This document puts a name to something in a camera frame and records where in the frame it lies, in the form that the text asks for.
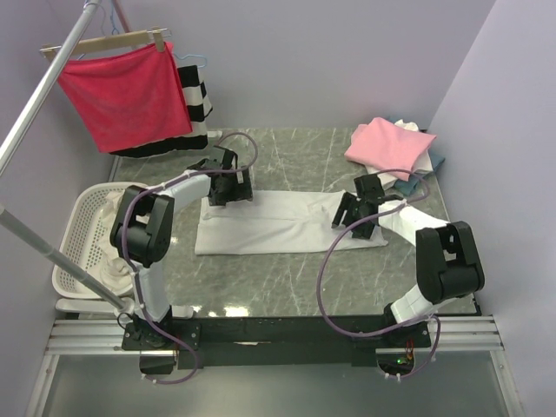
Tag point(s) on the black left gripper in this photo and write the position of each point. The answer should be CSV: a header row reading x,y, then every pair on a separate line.
x,y
241,191

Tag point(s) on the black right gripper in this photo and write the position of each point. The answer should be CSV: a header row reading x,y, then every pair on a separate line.
x,y
346,204

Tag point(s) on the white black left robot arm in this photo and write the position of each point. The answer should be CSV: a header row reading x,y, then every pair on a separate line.
x,y
141,232

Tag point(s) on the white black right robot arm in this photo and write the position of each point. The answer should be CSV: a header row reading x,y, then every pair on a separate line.
x,y
448,265

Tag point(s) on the folded pink t shirt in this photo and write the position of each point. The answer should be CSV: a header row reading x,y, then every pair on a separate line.
x,y
357,152

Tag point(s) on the black white checkered cloth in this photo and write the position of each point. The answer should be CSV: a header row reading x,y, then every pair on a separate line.
x,y
199,108

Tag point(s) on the red hanging towel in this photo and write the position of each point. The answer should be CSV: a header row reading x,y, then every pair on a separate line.
x,y
129,100

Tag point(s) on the cream clothes in basket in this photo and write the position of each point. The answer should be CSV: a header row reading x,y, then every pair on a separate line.
x,y
114,271

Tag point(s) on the white plastic laundry basket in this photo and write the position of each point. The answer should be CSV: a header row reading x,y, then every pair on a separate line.
x,y
80,241

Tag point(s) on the wooden clip hanger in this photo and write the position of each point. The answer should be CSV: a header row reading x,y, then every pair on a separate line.
x,y
125,40

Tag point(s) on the black base beam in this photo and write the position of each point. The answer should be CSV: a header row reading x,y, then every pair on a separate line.
x,y
263,341

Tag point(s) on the metal clothes rack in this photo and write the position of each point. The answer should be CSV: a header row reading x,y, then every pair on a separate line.
x,y
53,164

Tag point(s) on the blue wire hanger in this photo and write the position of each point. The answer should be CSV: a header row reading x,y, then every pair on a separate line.
x,y
197,60

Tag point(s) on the aluminium rail frame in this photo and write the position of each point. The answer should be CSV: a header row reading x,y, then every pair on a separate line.
x,y
100,337

